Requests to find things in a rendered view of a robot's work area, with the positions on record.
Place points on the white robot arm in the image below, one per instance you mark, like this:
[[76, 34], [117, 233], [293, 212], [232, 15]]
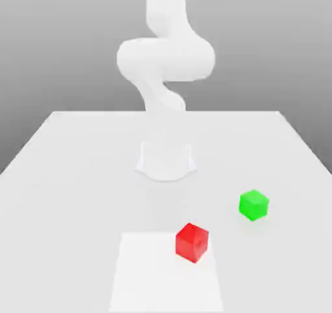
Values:
[[166, 59]]

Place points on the small green cube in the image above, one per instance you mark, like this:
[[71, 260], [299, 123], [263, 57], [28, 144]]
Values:
[[253, 205]]

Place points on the small red cube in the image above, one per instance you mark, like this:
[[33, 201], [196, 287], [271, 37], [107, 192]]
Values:
[[191, 243]]

